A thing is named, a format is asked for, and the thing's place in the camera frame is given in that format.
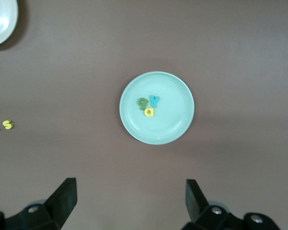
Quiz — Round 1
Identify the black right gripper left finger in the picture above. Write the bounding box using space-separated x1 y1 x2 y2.
0 177 77 230

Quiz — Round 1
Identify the light green plate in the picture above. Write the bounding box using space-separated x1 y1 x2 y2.
119 71 195 146

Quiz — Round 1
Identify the teal foam letter y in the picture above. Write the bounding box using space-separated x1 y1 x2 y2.
149 95 161 109

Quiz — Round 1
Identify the green foam letter b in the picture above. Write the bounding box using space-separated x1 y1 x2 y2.
137 97 150 111

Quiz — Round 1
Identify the cream white plate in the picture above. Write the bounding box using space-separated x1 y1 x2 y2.
0 0 19 48

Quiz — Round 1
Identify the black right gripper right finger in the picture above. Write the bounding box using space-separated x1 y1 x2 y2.
184 179 282 230

